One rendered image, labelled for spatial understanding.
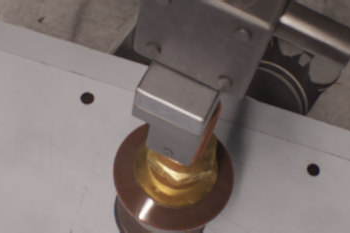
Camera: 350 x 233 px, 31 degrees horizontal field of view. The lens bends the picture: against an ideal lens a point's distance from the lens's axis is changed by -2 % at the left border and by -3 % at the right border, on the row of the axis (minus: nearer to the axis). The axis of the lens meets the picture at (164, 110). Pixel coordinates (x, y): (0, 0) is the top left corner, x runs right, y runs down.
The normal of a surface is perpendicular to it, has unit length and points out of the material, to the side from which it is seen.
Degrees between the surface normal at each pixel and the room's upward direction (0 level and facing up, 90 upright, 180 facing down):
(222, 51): 90
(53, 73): 0
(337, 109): 0
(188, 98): 0
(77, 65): 11
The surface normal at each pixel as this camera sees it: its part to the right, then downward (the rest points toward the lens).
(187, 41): -0.43, 0.77
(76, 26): 0.12, -0.47
